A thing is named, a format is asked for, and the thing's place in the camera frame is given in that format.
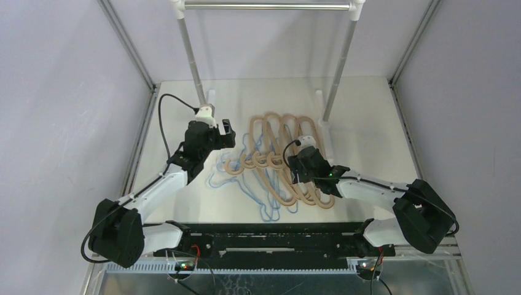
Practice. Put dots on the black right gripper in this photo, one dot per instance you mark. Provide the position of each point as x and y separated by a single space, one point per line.
298 168

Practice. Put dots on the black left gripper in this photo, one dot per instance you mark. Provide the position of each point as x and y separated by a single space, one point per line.
225 141

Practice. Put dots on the beige plastic hanger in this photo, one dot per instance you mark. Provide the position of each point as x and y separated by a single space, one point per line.
269 135
271 159
309 128

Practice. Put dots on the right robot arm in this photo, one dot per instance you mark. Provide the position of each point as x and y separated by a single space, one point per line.
420 218

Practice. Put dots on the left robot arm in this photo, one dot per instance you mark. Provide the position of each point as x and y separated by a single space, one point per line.
119 233

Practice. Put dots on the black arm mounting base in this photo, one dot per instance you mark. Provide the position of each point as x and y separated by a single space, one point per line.
322 244

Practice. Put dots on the right electronics board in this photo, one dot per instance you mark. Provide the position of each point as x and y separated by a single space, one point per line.
367 274

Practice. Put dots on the electronics board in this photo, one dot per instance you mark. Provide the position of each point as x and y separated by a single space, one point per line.
184 267
367 274

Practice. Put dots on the left electronics board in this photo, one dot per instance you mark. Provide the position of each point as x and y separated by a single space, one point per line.
184 267

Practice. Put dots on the metal clothes rack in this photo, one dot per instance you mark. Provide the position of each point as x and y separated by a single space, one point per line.
268 40

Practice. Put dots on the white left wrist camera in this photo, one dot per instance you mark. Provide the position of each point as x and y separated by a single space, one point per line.
205 114

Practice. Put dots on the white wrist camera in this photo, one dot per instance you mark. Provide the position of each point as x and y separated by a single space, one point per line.
205 114
305 141

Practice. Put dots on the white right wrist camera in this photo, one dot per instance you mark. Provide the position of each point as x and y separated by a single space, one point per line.
305 141

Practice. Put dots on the white slotted cable duct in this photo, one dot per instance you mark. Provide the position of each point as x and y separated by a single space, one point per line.
163 267

